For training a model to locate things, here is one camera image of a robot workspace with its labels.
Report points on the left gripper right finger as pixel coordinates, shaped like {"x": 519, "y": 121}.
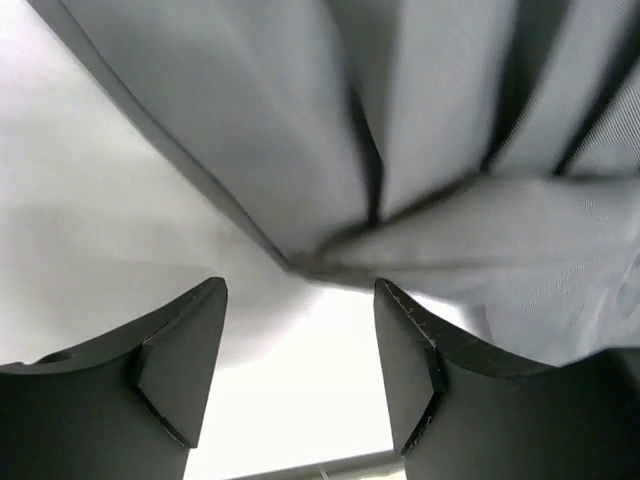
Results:
{"x": 463, "y": 408}

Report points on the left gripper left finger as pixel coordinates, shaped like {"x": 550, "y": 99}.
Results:
{"x": 128, "y": 404}

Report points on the grey pleated skirt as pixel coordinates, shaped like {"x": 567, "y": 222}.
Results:
{"x": 485, "y": 152}

